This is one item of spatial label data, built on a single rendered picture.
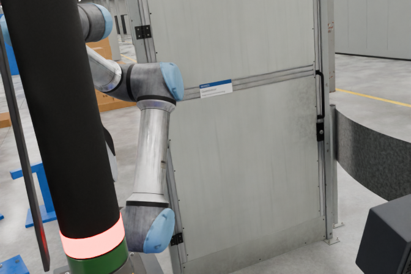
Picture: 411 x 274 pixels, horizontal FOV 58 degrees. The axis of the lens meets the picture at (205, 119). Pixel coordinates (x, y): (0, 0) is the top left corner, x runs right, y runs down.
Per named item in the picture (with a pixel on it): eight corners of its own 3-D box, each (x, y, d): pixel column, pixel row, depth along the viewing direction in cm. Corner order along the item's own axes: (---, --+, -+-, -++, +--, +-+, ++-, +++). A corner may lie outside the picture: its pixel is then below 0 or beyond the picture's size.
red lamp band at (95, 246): (90, 266, 19) (85, 245, 19) (52, 248, 21) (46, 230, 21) (136, 231, 22) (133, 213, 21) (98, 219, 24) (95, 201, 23)
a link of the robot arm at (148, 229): (125, 249, 107) (144, 72, 121) (175, 253, 103) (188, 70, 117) (105, 252, 96) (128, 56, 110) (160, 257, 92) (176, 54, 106)
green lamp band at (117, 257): (95, 287, 20) (90, 267, 19) (57, 268, 21) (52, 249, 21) (140, 250, 22) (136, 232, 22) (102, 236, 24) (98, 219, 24)
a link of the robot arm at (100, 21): (66, 5, 81) (32, 5, 71) (113, 1, 78) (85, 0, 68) (72, 43, 83) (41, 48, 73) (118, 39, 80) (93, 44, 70)
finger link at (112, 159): (124, 165, 79) (100, 129, 75) (129, 175, 73) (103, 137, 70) (111, 174, 78) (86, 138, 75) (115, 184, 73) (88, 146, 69)
